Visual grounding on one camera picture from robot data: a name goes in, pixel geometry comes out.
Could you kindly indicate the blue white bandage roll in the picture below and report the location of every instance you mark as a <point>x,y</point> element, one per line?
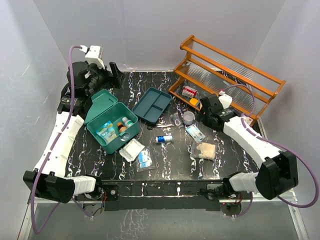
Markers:
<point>163,139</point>

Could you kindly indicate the clear round plastic jar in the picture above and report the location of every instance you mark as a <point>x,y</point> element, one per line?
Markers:
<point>188,118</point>

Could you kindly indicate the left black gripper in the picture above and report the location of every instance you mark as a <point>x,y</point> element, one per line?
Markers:
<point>115,81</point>

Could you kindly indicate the orange wooden shelf rack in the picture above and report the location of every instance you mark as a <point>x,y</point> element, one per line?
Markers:
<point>210,70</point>

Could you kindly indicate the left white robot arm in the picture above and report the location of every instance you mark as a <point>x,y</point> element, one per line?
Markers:
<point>48,180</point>

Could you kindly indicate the yellow grey sponge block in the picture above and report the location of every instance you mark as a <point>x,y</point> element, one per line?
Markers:
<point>194,102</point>

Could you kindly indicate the black front base bar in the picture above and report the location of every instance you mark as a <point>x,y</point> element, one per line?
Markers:
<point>115,195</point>

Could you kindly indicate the white green medicine bottle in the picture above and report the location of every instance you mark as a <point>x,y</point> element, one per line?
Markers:
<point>127,122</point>

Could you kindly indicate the white gauze packet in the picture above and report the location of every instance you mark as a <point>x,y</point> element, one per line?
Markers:
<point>131,150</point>

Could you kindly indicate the aluminium frame rail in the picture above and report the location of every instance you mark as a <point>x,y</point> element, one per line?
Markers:
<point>178,214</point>

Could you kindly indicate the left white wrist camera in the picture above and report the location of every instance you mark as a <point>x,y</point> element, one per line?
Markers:
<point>93,55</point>

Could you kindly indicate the orange cap medicine bottle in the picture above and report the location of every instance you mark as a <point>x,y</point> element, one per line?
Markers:
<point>121,127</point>

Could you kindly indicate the bagged tape roll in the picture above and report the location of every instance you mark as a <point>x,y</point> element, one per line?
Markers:
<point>176,120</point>

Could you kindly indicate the blue white mask packet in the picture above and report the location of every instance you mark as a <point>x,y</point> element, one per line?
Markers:
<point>195,133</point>

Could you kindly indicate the beige cotton ball bag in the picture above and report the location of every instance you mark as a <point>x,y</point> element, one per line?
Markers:
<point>203,150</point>

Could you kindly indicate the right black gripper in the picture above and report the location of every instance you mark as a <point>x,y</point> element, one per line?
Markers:
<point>202,118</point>

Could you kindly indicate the blue white bandage packet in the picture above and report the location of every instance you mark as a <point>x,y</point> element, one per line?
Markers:
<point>144,160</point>

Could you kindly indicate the red white medicine box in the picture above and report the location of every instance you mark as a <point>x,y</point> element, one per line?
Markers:
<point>189,92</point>

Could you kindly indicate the green medicine kit box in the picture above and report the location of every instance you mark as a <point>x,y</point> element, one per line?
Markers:
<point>106,107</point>

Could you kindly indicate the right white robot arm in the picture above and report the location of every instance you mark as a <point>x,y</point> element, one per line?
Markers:
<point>277,169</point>

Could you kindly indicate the blue cotton swab bag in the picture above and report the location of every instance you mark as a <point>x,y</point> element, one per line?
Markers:
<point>107,132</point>

